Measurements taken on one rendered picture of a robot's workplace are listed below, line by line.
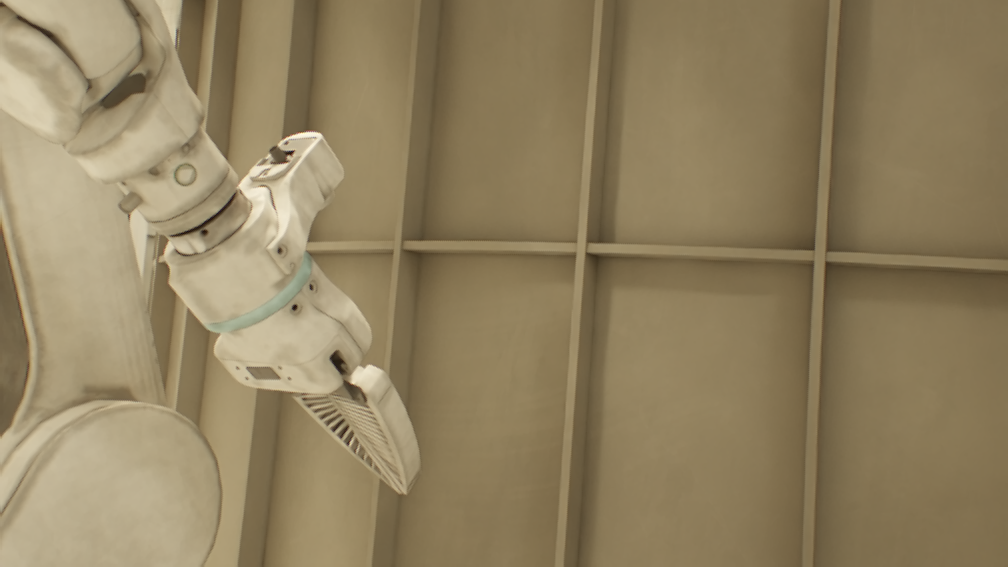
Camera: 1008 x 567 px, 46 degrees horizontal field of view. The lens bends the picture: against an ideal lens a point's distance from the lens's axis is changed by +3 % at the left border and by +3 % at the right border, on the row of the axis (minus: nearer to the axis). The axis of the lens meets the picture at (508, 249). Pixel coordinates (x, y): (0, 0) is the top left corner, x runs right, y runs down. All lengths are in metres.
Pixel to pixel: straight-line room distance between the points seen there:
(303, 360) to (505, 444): 0.36
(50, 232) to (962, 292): 0.67
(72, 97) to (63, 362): 0.28
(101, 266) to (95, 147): 0.22
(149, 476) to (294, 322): 0.18
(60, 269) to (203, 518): 0.20
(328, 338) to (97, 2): 0.23
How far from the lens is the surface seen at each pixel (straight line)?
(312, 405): 0.81
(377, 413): 0.77
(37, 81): 0.64
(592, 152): 0.99
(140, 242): 8.99
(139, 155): 0.66
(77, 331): 0.87
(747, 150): 0.99
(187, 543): 0.88
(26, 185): 0.85
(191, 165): 0.68
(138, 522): 0.85
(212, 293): 0.70
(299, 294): 0.71
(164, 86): 0.66
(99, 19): 0.65
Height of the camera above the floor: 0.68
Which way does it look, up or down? 6 degrees up
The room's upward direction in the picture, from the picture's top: 4 degrees clockwise
